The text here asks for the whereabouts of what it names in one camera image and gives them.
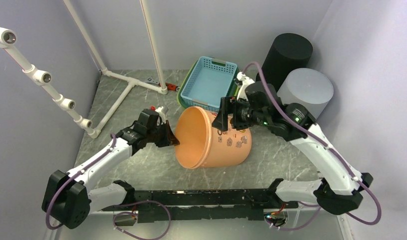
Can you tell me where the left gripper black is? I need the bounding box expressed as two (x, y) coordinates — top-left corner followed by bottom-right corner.
(146, 120), (179, 148)

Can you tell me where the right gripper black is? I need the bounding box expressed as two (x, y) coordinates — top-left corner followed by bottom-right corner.
(212, 95), (270, 131)

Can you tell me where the orange plastic bucket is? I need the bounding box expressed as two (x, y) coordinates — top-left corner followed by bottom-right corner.
(174, 106), (253, 169)

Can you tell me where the green plastic basket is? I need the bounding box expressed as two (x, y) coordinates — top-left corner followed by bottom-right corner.
(177, 59), (243, 112)

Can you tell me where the light blue plastic basket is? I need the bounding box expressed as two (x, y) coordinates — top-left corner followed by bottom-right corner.
(179, 56), (239, 112)

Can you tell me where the grey plastic bucket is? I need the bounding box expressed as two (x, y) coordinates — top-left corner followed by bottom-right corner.
(277, 68), (334, 119)

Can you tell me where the black plastic bucket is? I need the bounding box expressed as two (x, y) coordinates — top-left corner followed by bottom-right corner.
(261, 33), (314, 91)

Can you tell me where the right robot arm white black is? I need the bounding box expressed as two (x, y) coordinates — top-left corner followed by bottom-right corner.
(212, 81), (373, 215)

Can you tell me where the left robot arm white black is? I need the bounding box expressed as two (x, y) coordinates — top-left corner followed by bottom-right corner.
(41, 106), (180, 230)

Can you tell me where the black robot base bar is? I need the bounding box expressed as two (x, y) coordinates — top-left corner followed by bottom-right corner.
(102, 181), (299, 223)

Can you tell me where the small red clip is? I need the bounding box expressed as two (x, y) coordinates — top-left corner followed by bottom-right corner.
(165, 82), (180, 92)

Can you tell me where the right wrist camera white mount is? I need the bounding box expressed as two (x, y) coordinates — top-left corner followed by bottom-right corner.
(236, 72), (255, 101)

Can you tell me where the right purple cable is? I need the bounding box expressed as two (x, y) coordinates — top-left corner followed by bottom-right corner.
(242, 61), (383, 226)

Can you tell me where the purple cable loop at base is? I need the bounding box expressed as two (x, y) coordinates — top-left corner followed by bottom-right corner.
(112, 200), (172, 240)

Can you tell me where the aluminium rail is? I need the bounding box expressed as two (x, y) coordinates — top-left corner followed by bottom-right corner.
(57, 188), (345, 216)

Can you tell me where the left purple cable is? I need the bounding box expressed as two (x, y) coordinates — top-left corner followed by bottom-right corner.
(45, 133), (118, 230)

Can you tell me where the white pvc pipe frame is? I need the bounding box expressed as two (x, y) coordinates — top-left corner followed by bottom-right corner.
(0, 0), (168, 139)

